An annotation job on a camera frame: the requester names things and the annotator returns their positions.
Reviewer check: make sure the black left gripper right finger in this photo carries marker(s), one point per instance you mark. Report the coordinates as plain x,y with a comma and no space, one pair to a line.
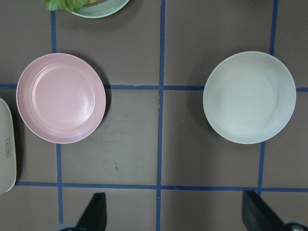
258,216

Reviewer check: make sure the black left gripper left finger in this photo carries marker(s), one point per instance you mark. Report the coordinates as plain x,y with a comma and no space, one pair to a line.
94,215

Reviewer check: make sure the pink plate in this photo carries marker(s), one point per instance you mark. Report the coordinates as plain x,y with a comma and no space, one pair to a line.
60,98

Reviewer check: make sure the white toaster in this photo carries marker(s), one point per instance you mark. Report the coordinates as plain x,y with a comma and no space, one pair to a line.
8,168

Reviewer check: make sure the cream white plate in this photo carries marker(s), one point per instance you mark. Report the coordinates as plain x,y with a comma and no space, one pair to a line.
249,97

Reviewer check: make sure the green plate with sandwich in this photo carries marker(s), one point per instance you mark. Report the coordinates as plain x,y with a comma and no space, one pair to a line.
100,8

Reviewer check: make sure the green lettuce leaf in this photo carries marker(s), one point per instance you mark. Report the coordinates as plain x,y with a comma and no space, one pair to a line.
70,5

